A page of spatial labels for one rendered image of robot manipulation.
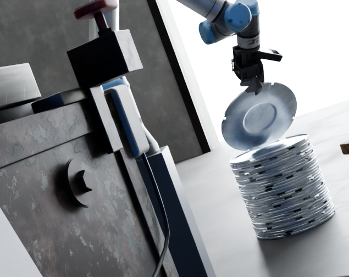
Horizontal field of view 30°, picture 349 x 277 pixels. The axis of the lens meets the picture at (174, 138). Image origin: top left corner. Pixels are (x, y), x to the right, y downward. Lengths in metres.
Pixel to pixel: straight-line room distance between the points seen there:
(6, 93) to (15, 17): 5.46
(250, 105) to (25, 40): 4.37
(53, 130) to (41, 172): 0.08
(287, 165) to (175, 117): 3.66
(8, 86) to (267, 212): 1.42
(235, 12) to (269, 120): 0.61
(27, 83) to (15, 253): 0.33
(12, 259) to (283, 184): 1.50
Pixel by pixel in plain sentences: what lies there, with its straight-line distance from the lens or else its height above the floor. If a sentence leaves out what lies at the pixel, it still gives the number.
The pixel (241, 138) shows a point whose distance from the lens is 2.32.
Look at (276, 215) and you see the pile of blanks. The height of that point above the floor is 0.08.
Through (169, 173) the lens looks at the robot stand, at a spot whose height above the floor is 0.39.
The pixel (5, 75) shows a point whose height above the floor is 0.69.
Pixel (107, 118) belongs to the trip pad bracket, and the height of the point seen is 0.58.
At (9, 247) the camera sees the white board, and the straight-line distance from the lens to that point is 0.82.
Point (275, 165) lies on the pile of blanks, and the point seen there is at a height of 0.24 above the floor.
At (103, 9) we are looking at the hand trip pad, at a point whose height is 0.74.
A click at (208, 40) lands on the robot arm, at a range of 1.96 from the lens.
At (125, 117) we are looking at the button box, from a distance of 1.19.
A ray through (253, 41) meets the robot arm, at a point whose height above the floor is 0.64.
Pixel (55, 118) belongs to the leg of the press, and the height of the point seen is 0.60.
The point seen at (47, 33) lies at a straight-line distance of 6.28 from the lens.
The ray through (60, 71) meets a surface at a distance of 6.25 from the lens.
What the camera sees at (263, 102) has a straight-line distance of 2.27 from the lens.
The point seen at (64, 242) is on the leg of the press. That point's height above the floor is 0.43.
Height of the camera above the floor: 0.58
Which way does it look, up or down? 4 degrees down
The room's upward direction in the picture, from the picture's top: 20 degrees counter-clockwise
